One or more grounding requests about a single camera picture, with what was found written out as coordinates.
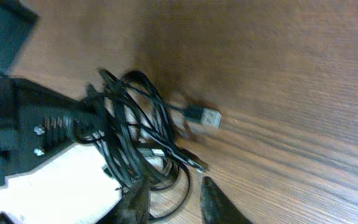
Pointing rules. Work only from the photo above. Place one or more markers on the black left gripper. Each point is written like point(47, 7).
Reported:
point(37, 123)

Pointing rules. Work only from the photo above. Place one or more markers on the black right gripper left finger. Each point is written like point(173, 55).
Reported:
point(133, 207)

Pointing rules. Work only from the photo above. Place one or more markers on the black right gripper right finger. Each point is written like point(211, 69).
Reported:
point(216, 207)

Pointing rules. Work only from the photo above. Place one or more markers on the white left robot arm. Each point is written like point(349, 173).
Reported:
point(45, 176)

